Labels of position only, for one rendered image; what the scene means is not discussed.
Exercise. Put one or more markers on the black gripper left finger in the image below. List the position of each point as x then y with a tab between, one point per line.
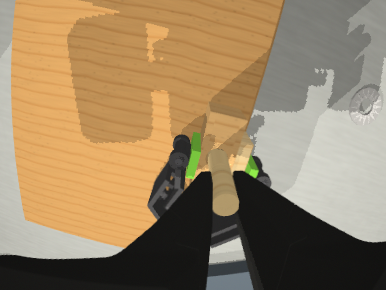
173	254

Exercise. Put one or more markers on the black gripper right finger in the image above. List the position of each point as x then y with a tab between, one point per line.
287	248

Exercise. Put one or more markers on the light wooden board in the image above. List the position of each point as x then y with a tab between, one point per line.
100	89

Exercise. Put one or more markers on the tan wooden dowel pin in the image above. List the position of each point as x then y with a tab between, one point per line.
225	198

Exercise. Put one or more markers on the small wooden block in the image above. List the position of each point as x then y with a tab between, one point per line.
223	128

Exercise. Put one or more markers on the light wooden rectangular block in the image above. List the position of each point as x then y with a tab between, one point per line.
243	154

